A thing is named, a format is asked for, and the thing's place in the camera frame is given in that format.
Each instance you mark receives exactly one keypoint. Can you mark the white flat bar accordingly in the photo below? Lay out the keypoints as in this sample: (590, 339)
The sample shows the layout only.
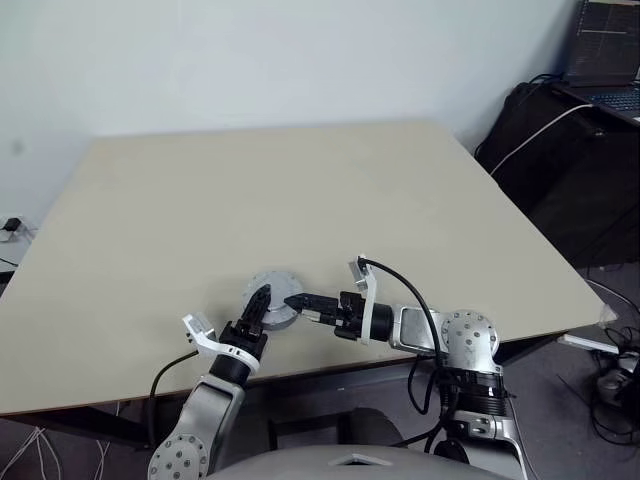
(585, 341)

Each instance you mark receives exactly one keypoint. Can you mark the clear tape on table corner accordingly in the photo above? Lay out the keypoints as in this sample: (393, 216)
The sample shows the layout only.
(607, 316)

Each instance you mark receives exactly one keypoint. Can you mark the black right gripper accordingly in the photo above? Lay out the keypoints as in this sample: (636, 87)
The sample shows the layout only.
(350, 317)

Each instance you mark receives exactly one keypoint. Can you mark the silver robot torso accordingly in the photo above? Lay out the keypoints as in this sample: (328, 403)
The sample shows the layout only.
(350, 467)

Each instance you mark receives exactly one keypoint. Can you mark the grey device on floor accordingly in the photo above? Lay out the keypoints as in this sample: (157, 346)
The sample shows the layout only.
(617, 375)

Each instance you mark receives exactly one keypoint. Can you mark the open black laptop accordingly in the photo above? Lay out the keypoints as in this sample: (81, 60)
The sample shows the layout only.
(600, 55)

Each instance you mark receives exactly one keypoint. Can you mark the black plug adapter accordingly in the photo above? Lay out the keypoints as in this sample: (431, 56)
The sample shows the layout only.
(11, 224)

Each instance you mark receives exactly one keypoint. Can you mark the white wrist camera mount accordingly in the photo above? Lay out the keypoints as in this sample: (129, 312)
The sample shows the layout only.
(371, 310)
(205, 340)

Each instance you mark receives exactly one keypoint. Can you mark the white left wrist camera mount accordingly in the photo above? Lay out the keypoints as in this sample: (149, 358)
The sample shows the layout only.
(205, 340)

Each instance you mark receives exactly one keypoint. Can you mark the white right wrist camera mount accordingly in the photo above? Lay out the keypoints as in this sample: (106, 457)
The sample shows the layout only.
(371, 310)

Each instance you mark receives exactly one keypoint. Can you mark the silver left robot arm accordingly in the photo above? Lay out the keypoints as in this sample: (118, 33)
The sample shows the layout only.
(210, 405)

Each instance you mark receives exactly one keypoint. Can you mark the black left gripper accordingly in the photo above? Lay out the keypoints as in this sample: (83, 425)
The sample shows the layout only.
(245, 340)

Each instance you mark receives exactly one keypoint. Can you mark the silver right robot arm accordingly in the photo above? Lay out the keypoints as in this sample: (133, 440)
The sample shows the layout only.
(470, 335)

